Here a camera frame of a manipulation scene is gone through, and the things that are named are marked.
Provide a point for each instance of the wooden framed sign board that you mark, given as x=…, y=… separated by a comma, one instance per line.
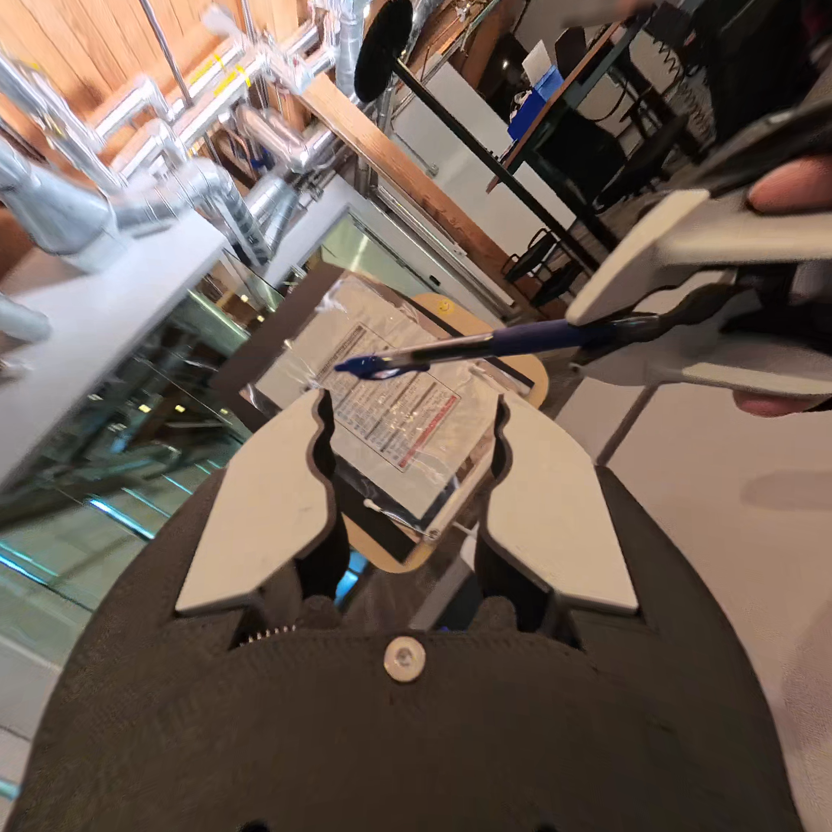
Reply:
x=390, y=403

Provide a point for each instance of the white paper roll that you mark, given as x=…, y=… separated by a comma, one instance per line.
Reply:
x=538, y=62

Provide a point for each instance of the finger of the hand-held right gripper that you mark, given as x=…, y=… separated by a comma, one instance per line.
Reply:
x=682, y=364
x=650, y=260

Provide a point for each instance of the wooden top table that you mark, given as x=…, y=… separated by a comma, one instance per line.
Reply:
x=585, y=81

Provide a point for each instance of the black rolling cart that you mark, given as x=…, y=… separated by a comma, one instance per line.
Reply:
x=543, y=244

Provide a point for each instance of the blue storage box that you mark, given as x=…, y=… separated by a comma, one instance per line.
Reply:
x=536, y=104

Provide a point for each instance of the blue pen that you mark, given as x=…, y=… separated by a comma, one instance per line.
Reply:
x=533, y=338

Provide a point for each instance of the person's right hand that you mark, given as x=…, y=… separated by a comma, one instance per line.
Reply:
x=793, y=185

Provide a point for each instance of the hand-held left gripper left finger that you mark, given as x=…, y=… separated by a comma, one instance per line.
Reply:
x=260, y=507

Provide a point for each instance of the black pole stand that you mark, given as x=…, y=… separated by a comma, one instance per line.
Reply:
x=383, y=52

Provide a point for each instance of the cluster of silver ducts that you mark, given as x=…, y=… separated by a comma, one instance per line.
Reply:
x=58, y=208

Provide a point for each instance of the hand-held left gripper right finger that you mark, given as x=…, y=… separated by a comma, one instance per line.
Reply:
x=559, y=520

